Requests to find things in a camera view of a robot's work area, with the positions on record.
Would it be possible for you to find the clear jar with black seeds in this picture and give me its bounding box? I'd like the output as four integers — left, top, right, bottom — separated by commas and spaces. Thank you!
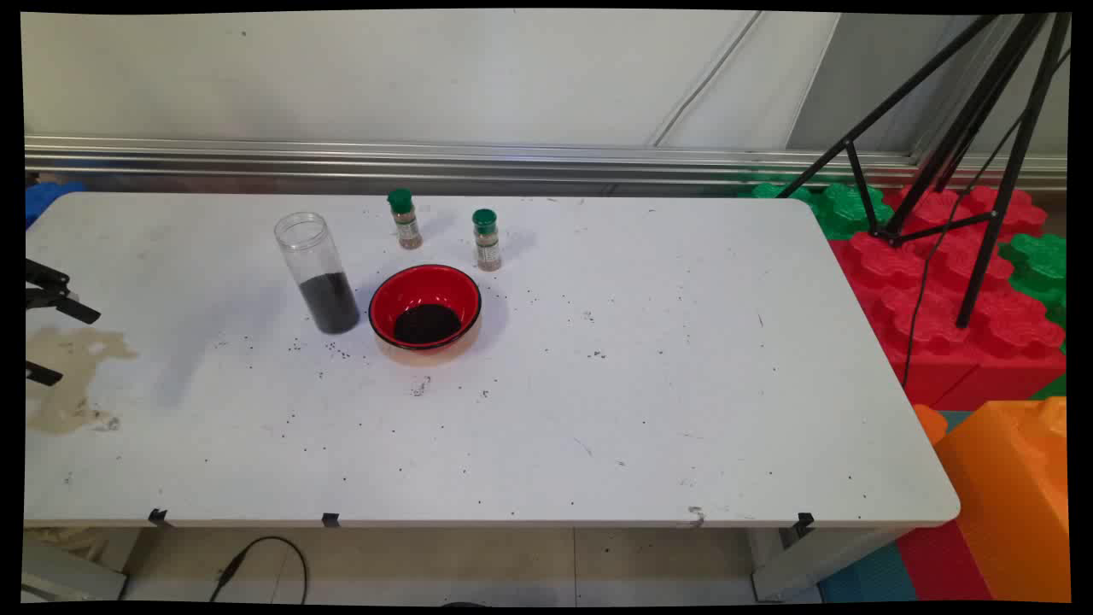
273, 212, 361, 335

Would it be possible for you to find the blue foam block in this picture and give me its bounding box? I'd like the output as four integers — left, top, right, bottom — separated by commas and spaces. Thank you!
26, 179, 86, 230

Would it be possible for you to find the white table leg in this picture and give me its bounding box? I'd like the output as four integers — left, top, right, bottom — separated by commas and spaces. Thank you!
21, 538, 129, 601
750, 523, 910, 603

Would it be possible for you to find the green-capped spice bottle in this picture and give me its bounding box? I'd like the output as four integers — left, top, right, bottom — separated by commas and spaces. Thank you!
471, 208, 503, 272
387, 189, 424, 250

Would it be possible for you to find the black seed pile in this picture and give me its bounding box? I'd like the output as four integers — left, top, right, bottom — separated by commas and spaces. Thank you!
393, 304, 463, 346

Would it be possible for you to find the red bowl with black rim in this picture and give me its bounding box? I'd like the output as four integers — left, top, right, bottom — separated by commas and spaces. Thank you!
368, 264, 482, 353

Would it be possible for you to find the green foam block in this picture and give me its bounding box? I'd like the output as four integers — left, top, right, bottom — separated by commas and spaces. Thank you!
739, 179, 895, 241
997, 232, 1068, 330

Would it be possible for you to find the teal floor mat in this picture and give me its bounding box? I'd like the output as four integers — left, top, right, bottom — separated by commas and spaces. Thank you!
818, 540, 919, 604

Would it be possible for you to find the large red foam block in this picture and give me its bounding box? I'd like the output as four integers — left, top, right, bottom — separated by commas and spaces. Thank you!
828, 184, 1068, 411

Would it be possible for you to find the small orange foam piece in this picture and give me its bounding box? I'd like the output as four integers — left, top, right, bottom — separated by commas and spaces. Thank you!
912, 403, 950, 447

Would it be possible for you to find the black tripod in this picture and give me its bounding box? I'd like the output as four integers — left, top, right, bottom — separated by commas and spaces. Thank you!
775, 13, 1073, 330

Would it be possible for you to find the large orange foam block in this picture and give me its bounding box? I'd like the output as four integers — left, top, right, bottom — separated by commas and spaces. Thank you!
935, 396, 1071, 604

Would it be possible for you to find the black floor cable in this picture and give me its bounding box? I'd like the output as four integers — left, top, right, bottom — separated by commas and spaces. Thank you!
209, 536, 310, 604

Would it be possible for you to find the metal wall rail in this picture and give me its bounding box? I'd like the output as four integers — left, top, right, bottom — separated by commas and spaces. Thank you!
24, 135, 1068, 193

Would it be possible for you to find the thin black tripod cable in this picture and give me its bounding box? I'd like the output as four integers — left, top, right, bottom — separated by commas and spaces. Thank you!
901, 47, 1073, 390

